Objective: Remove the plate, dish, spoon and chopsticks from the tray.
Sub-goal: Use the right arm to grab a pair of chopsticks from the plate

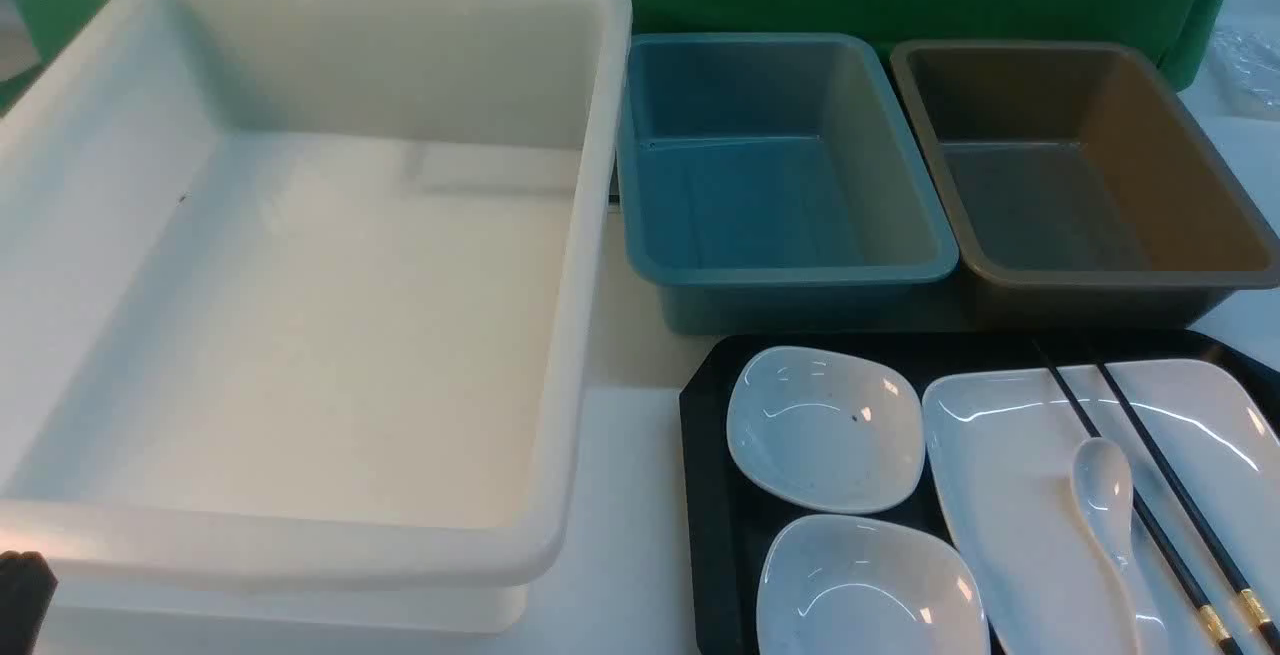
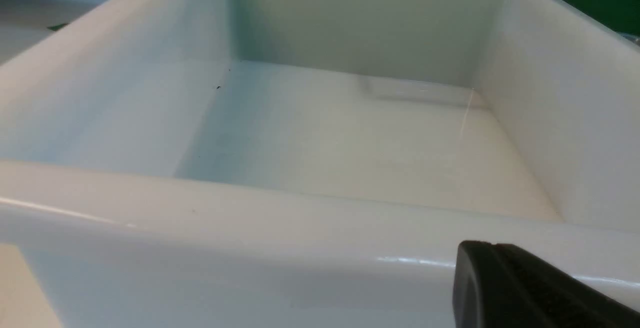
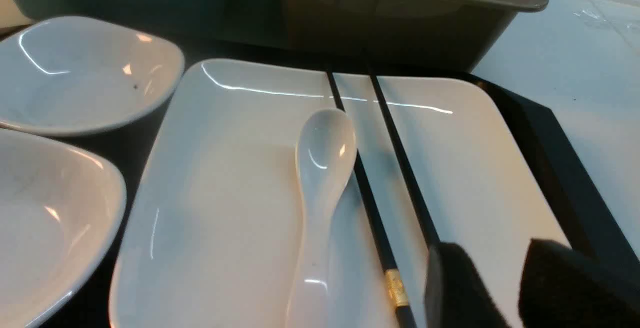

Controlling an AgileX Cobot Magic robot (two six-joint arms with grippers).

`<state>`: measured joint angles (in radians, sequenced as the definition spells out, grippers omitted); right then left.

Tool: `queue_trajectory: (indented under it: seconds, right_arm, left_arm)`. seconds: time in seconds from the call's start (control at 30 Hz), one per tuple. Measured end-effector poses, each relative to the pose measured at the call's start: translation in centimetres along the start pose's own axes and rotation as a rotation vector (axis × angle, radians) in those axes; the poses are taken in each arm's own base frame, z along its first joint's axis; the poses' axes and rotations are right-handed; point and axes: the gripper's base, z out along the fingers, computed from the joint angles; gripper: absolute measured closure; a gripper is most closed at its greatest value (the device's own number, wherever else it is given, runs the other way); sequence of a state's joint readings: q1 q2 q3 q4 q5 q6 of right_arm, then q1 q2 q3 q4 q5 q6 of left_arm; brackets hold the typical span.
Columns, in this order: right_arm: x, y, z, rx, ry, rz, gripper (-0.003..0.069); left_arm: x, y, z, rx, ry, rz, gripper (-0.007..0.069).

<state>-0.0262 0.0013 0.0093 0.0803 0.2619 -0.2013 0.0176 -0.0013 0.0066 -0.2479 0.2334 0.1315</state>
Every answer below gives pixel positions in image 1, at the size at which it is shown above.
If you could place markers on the white square bowl with speck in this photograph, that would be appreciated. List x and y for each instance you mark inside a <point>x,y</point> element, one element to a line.
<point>832,432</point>

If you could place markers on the large white square plate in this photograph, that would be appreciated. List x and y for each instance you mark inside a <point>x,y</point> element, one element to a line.
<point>1001,444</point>

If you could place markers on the white ceramic spoon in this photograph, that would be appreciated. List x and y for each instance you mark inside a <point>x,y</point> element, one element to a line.
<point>1101,484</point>

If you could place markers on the black chopstick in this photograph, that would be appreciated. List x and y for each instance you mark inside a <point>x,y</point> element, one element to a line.
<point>1235,576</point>
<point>1206,613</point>

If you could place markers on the teal plastic bin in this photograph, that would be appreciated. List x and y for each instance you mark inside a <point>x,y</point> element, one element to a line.
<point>769,181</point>

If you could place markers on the large white plastic tub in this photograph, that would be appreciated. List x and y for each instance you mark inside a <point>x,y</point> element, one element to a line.
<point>296,303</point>

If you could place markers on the brown plastic bin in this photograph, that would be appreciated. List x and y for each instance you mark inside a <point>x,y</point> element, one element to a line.
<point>1081,191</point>

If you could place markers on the clear plastic wrap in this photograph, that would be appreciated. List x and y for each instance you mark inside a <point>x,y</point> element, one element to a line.
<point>1246,66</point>

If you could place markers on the black object at corner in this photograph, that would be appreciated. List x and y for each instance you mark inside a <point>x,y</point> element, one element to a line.
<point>27,587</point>

